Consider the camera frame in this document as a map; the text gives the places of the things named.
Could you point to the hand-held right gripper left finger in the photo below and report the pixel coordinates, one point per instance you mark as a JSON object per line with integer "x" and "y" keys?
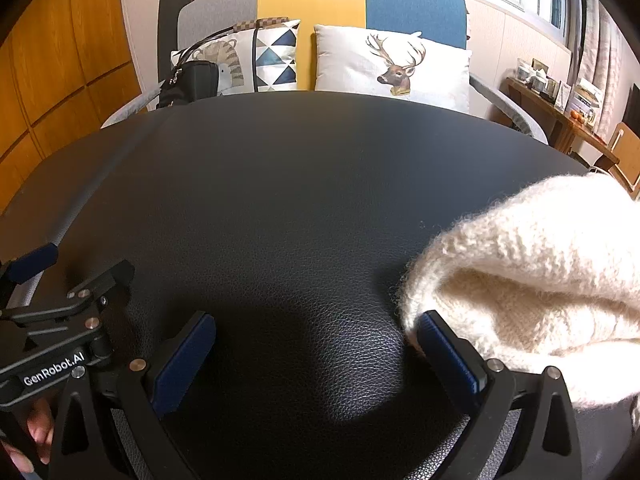
{"x": 182, "y": 365}

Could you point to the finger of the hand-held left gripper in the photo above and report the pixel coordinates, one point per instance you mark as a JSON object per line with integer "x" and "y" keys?
{"x": 107, "y": 277}
{"x": 32, "y": 261}

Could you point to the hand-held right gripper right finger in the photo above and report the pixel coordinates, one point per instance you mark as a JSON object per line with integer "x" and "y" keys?
{"x": 450, "y": 360}

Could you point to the white knitted sweater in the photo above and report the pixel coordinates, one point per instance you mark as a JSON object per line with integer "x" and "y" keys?
{"x": 540, "y": 270}

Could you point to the person's left hand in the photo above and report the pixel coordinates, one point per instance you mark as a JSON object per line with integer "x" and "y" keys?
{"x": 41, "y": 427}

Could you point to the wooden wardrobe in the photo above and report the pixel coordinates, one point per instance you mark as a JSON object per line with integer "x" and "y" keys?
{"x": 60, "y": 60}

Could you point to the black handbag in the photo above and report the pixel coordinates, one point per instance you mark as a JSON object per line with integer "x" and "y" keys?
{"x": 192, "y": 82}

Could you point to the black padded panel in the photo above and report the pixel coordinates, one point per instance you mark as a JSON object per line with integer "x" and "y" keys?
{"x": 167, "y": 25}

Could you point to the wooden side table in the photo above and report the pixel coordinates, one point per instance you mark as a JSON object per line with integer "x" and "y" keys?
{"x": 545, "y": 105}

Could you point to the wooden chair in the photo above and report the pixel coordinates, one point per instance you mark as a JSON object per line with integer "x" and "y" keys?
{"x": 627, "y": 152}

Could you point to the triangle pattern pillow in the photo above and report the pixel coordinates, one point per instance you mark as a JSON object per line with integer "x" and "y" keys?
{"x": 272, "y": 55}

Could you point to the white standing card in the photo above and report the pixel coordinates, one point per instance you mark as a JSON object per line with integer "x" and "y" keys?
{"x": 562, "y": 95}

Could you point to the glass jar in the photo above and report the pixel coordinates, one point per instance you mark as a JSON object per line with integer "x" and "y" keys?
{"x": 542, "y": 81}
{"x": 525, "y": 71}

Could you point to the stack of books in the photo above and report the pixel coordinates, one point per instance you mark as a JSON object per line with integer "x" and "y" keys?
{"x": 585, "y": 97}

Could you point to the black television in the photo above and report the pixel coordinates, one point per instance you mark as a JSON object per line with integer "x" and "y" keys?
{"x": 633, "y": 110}

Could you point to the white deer print pillow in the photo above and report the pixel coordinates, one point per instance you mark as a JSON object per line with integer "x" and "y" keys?
{"x": 350, "y": 65}

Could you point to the grey yellow blue sofa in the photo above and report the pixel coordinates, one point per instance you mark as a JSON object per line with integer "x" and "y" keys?
{"x": 310, "y": 0}

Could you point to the pale patterned curtain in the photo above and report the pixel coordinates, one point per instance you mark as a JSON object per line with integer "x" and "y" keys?
{"x": 600, "y": 50}

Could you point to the small picture frame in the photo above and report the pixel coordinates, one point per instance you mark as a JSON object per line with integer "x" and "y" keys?
{"x": 539, "y": 65}

